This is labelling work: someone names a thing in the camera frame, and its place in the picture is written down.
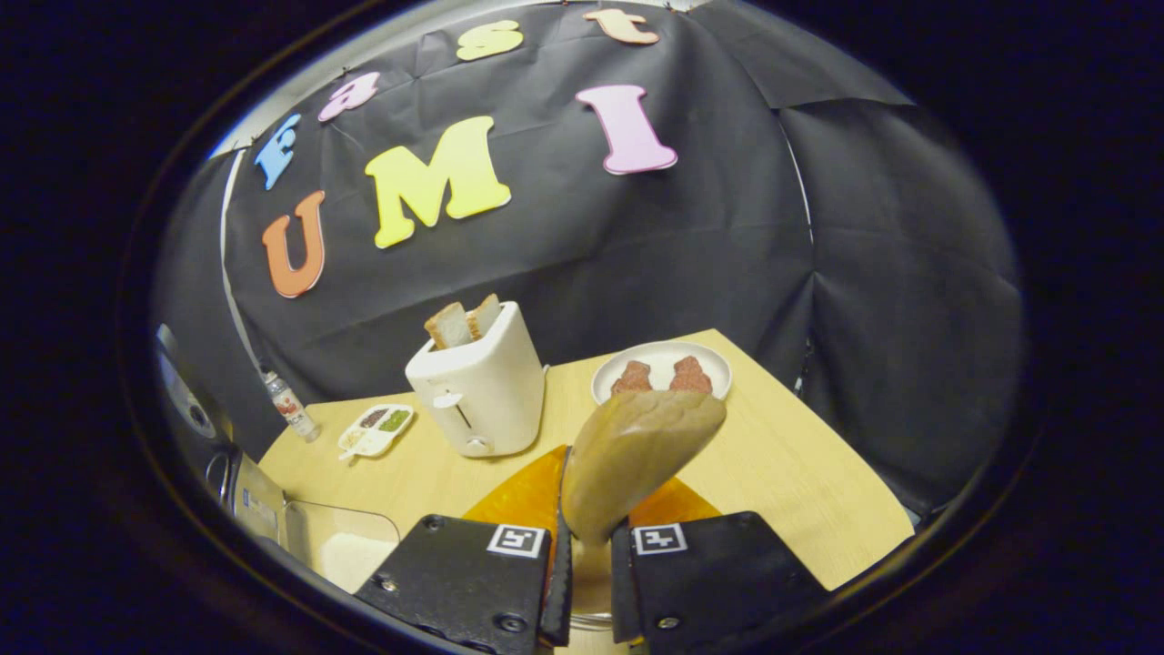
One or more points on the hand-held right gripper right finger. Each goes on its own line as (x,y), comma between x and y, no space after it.
(709,573)

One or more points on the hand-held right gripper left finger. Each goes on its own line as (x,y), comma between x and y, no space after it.
(455,582)

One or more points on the white rice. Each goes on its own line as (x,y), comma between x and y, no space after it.
(359,559)

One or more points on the clear plastic rice container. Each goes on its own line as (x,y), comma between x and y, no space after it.
(341,518)

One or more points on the wooden spoon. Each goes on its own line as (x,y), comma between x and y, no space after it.
(637,446)

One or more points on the silver rice cooker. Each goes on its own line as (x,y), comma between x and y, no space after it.
(259,500)

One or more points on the white divided grain dish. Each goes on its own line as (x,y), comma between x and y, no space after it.
(375,432)

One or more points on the white toaster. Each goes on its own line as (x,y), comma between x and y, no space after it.
(491,391)

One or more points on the brown meat piece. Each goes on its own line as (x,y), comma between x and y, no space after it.
(691,375)
(632,378)

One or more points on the white round plate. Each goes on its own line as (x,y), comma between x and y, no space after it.
(659,350)

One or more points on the small clear bottle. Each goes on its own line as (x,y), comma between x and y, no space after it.
(293,407)

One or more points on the toasted bread slice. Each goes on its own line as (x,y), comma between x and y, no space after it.
(447,326)
(484,315)

